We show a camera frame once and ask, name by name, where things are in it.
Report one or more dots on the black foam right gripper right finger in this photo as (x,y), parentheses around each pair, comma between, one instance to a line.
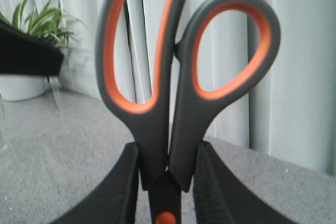
(220,197)

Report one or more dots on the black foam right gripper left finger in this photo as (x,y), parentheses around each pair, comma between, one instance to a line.
(114,199)

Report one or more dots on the grey orange scissors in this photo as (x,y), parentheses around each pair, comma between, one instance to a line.
(169,126)

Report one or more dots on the grey pleated curtain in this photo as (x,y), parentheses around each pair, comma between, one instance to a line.
(289,114)

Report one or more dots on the white plant pot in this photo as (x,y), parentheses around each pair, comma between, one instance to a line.
(20,88)

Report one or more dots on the black foam pad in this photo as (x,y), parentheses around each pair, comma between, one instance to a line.
(23,54)

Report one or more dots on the green potted plant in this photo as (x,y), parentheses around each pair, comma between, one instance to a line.
(44,25)

